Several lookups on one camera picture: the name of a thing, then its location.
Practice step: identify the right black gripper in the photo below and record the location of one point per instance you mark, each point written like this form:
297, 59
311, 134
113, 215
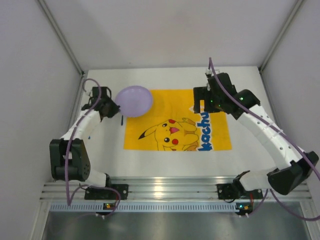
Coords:
200, 100

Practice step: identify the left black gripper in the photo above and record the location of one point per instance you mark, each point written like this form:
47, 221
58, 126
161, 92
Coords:
111, 109

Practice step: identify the lilac plastic plate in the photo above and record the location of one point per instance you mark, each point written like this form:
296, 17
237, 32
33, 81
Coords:
134, 101

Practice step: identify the yellow Pikachu placemat cloth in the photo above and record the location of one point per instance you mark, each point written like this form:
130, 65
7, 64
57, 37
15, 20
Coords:
171, 125

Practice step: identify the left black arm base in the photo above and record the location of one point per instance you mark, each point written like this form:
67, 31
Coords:
103, 194

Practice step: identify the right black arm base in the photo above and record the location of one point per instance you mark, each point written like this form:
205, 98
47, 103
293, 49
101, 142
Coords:
229, 192

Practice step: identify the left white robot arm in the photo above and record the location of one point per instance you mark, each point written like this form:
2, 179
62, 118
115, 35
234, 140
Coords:
69, 159

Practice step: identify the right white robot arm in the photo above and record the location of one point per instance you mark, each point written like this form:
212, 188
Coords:
292, 164

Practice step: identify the right aluminium frame post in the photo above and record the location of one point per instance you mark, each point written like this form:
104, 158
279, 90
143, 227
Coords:
290, 18

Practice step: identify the aluminium frame post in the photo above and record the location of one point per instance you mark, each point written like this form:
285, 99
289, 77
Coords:
290, 18
60, 35

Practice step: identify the aluminium front rail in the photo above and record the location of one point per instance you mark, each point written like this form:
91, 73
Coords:
171, 189

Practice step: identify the perforated cable duct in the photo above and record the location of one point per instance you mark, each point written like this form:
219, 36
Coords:
153, 207

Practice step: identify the left aluminium frame post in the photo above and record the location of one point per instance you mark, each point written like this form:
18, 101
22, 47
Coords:
60, 35

